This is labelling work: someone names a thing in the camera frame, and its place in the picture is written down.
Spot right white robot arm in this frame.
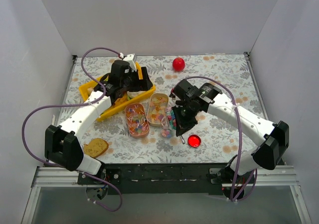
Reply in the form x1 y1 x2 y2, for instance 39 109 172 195
170 79 289 183

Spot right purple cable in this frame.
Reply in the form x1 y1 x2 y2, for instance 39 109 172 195
184 76 258 202

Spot red jar lid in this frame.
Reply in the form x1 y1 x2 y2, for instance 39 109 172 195
187 134 201 148

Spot tray of wrapped candies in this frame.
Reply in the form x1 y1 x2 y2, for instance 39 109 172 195
125 103 150 139

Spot tray of pale jelly candies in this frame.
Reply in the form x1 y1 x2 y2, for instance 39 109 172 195
147 93 169 127

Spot aluminium frame rail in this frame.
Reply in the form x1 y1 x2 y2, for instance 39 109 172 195
31 166 300 187

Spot white cauliflower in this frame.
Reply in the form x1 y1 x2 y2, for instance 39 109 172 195
127 91 144 100

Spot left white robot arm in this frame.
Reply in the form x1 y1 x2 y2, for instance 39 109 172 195
44 60 153 184

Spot clear glass jar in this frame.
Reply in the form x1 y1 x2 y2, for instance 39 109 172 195
160 115 176 138

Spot purple cable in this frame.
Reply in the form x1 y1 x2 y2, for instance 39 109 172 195
184 76 258 202
21 47 123 212

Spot floral table mat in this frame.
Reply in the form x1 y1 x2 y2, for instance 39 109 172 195
48 54 279 164

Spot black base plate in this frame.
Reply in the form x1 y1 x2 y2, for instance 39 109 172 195
77 163 256 195

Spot red apple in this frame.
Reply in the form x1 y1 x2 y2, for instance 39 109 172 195
172 57 185 72

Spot bread slice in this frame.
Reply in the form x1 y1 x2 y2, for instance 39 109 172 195
83 138 109 158

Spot yellow plastic basket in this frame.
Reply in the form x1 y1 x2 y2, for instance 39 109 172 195
79 63 156 121

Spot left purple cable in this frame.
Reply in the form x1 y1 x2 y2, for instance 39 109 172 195
21 47 123 212

